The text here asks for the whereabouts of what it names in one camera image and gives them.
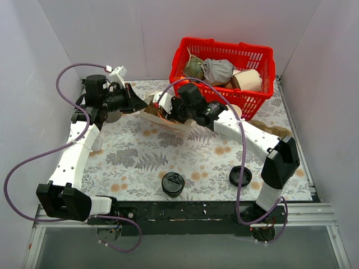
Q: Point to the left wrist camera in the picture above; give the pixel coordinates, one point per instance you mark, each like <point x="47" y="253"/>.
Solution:
<point x="117" y="74"/>

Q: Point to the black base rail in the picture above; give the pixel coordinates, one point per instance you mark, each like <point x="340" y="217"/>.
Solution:
<point x="174" y="218"/>

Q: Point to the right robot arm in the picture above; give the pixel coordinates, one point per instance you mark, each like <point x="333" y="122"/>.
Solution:
<point x="279" y="155"/>

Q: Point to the white milk bottle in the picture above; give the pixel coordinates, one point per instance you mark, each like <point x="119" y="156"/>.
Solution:
<point x="97" y="144"/>

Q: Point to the grey crumpled paper bag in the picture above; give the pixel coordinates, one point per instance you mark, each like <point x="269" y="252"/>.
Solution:
<point x="217" y="72"/>

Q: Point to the red plastic shopping basket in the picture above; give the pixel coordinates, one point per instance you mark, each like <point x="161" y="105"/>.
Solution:
<point x="243" y="56"/>

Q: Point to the stack of green paper cups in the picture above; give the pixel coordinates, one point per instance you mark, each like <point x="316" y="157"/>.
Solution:
<point x="238" y="110"/>

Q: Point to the green netted melon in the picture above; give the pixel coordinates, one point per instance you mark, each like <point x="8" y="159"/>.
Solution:
<point x="193" y="68"/>

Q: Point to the beige paper bag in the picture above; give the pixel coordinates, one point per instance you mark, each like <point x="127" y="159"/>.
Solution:
<point x="159" y="116"/>

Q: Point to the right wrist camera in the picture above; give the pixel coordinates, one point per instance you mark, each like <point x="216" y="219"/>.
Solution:
<point x="164" y="102"/>

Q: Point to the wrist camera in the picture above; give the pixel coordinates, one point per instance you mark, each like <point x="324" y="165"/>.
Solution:
<point x="117" y="74"/>
<point x="164" y="102"/>

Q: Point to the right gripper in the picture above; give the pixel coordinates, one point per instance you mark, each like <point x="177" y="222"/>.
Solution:
<point x="174" y="109"/>

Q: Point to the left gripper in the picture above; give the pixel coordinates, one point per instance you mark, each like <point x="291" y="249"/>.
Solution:
<point x="130" y="98"/>

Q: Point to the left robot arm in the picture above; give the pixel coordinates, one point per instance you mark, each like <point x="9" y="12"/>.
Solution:
<point x="61" y="197"/>

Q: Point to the beige paper roll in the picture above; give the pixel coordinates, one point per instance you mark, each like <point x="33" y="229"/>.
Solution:
<point x="247" y="80"/>

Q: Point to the black plastic cup lid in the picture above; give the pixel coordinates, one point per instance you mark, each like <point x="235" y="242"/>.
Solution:
<point x="172" y="183"/>

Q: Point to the green paper coffee cup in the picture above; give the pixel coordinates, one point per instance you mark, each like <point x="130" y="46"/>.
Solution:
<point x="173" y="195"/>

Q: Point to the grey straw holder cup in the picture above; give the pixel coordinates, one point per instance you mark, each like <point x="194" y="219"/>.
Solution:
<point x="113" y="116"/>

